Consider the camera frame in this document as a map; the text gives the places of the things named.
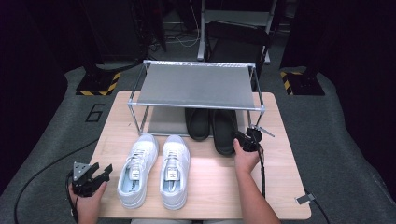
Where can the black slipper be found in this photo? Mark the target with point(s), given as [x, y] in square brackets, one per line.
[197, 124]
[224, 133]

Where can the person's left hand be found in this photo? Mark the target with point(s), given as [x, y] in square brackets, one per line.
[85, 207]

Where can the grey tape strip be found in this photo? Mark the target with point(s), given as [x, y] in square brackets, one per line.
[305, 198]

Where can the striped black stand base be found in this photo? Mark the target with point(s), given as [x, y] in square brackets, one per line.
[98, 84]
[303, 84]

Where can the white metal stand frame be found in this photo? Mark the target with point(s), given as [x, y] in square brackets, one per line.
[201, 37]

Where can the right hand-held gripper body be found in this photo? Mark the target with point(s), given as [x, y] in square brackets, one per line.
[249, 141]

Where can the white sneaker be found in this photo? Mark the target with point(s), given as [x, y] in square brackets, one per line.
[140, 155]
[176, 155]

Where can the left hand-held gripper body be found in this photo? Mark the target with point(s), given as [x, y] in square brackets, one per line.
[82, 185]

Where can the grey metal shoe rack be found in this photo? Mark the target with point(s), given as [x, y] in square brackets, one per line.
[196, 85]

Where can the grey floor carpet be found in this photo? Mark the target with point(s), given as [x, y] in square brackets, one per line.
[327, 124]

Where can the person's right hand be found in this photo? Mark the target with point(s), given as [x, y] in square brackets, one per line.
[246, 161]

